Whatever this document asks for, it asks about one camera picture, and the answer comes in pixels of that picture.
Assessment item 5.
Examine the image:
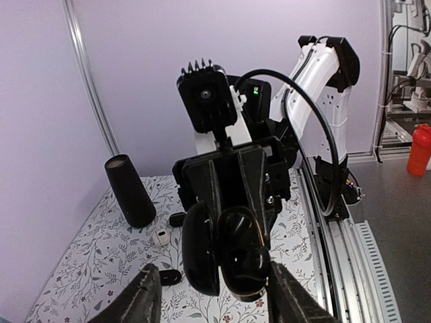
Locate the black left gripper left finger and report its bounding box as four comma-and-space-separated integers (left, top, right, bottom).
89, 264, 162, 322

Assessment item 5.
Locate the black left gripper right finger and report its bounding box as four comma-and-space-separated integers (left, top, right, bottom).
267, 261, 339, 323

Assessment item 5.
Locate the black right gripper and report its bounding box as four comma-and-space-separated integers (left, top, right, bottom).
172, 136, 290, 249

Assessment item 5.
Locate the small black earbud case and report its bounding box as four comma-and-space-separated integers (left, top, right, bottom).
159, 269, 182, 287

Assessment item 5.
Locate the black oval charging case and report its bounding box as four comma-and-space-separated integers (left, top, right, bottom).
182, 202, 270, 302

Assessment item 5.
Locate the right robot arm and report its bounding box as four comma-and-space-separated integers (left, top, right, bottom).
173, 36, 360, 253

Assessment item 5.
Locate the cream earbud case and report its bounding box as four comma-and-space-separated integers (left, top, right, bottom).
152, 229, 170, 247

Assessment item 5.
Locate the black case near brown cup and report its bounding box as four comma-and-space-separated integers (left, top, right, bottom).
168, 212, 187, 227

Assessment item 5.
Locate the floral table cloth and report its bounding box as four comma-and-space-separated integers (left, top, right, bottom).
26, 176, 317, 322

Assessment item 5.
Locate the dark brown tall cup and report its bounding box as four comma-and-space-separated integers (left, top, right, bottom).
104, 154, 156, 228

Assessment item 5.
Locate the red shaker bottle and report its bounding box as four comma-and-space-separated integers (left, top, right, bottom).
407, 124, 430, 177

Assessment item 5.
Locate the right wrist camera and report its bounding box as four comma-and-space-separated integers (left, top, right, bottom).
176, 61, 252, 155

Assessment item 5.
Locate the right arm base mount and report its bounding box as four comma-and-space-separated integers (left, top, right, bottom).
314, 156, 363, 221

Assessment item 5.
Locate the right aluminium frame post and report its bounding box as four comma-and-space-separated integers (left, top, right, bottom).
62, 0, 120, 155

